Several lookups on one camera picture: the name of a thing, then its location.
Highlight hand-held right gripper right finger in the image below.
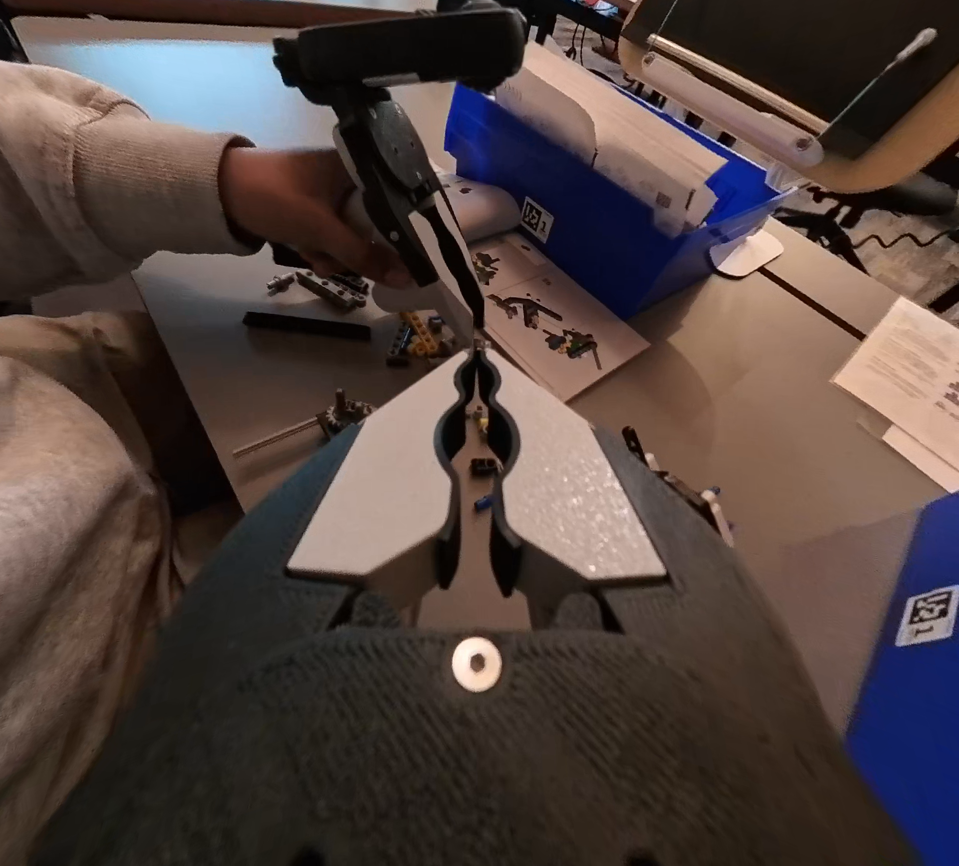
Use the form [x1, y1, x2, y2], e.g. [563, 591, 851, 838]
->
[479, 349, 668, 609]

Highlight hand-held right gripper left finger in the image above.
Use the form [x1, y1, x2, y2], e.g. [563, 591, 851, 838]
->
[286, 349, 480, 609]

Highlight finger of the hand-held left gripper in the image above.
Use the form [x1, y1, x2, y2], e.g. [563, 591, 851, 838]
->
[429, 194, 488, 335]
[408, 214, 476, 348]

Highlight yellow blue lego gear assembly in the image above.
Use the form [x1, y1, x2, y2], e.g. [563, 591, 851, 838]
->
[230, 388, 377, 460]

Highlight person's left forearm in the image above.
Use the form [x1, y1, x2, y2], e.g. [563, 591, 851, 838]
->
[0, 61, 260, 304]

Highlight yellow long lego beam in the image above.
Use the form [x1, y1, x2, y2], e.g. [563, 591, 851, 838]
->
[400, 311, 459, 362]

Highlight open lego instruction booklet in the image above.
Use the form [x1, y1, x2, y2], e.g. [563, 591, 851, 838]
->
[436, 173, 653, 404]

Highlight dark grey lego beam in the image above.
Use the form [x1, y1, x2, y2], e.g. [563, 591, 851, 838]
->
[295, 270, 370, 310]

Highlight black white lego assembly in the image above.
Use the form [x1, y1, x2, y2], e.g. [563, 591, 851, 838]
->
[620, 424, 740, 549]

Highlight black long lego beam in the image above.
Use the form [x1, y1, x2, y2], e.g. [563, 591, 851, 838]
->
[241, 311, 373, 342]

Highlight person's left hand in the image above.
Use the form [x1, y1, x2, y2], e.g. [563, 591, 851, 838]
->
[219, 145, 414, 287]

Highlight blue plastic bin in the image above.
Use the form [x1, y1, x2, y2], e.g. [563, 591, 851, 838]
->
[442, 83, 802, 319]
[845, 491, 959, 866]

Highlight white paper packaging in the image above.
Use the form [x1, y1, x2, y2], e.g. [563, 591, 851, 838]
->
[493, 66, 729, 239]

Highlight printed paper sheets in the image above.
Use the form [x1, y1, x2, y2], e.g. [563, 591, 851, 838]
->
[830, 297, 959, 494]

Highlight black office chair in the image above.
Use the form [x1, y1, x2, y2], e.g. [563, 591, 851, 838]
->
[772, 173, 959, 317]

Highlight tablet stand with dark screen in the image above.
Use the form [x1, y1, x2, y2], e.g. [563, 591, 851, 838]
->
[616, 0, 959, 279]

